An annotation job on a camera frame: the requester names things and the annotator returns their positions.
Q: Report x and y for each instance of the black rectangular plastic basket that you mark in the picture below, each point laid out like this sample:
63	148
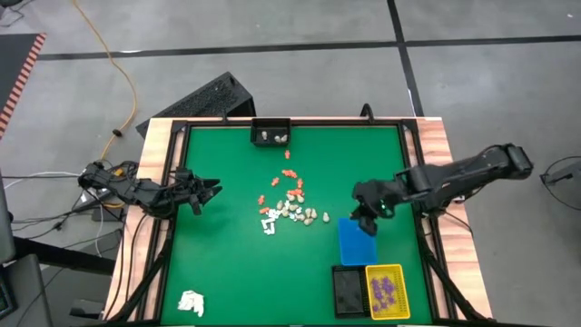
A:
348	300

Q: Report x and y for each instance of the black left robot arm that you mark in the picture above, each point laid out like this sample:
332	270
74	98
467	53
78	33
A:
131	191

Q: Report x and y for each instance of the small black plastic basket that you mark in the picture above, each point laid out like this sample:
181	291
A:
272	129

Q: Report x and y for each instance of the yellow plastic basket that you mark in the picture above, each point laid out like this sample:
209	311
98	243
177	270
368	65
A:
401	272

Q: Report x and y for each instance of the white parts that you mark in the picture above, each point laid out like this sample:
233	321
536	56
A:
264	135

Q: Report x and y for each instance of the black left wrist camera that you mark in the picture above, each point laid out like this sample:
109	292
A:
196	210

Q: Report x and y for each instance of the blue plastic basket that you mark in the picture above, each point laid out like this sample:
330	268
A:
356	247

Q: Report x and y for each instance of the green table mat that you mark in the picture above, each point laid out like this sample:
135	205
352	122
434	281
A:
227	272

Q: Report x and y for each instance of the gray stand leg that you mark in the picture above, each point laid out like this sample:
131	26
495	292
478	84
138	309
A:
563	175

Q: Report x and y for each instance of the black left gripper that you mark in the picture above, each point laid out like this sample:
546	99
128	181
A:
188	190

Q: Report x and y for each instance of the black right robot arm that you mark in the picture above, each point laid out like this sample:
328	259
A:
454	177

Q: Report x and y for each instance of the black orange striped mat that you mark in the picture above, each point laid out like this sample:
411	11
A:
18	72

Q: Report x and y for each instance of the black metal table frame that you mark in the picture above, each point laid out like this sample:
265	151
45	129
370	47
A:
213	121

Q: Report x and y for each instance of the gray box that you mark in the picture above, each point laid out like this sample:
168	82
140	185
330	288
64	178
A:
25	290

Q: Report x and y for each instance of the small white plastic skeleton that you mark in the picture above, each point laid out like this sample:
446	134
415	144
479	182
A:
271	223

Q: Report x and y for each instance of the crumpled white paper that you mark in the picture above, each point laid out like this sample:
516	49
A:
191	302

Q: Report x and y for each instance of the black perforated metal case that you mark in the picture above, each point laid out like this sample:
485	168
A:
204	102

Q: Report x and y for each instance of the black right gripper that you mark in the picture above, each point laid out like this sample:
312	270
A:
377	197

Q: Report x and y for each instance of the black floor beam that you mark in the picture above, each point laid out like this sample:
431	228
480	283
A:
63	256

